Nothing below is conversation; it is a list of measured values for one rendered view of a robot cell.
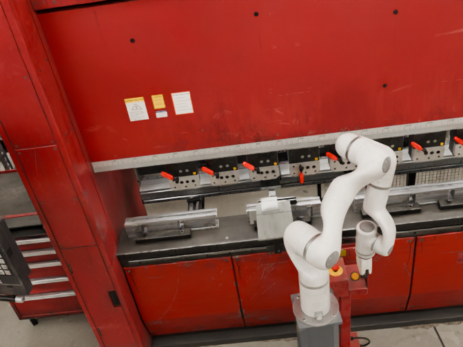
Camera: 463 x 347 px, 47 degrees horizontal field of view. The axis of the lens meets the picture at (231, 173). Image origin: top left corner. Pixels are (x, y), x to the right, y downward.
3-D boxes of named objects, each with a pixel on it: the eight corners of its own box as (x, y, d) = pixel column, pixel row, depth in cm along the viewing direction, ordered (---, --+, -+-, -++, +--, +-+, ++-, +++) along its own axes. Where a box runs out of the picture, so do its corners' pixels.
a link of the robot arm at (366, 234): (381, 246, 223) (362, 236, 228) (383, 224, 215) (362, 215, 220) (371, 259, 219) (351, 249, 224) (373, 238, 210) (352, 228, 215)
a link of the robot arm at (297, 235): (313, 295, 201) (311, 250, 186) (281, 268, 213) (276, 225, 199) (335, 277, 206) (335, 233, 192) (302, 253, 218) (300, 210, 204)
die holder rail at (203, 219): (128, 237, 287) (123, 225, 281) (129, 230, 291) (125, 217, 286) (219, 228, 283) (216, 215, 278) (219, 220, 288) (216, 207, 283)
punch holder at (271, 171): (249, 182, 263) (246, 155, 253) (249, 171, 270) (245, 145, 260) (280, 178, 262) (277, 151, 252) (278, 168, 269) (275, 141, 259)
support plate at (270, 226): (258, 241, 255) (258, 239, 255) (255, 206, 276) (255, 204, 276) (295, 237, 254) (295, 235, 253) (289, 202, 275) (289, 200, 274)
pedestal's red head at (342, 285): (327, 298, 263) (326, 274, 253) (322, 274, 276) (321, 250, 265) (367, 294, 262) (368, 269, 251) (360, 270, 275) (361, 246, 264)
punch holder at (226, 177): (210, 186, 264) (204, 160, 254) (210, 176, 271) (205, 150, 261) (240, 182, 263) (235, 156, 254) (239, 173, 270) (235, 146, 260)
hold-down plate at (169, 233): (136, 244, 282) (134, 240, 280) (137, 237, 286) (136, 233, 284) (191, 238, 280) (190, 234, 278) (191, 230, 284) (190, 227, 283)
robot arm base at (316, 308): (344, 322, 211) (344, 292, 200) (297, 330, 211) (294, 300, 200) (332, 286, 226) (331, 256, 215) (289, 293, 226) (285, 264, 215)
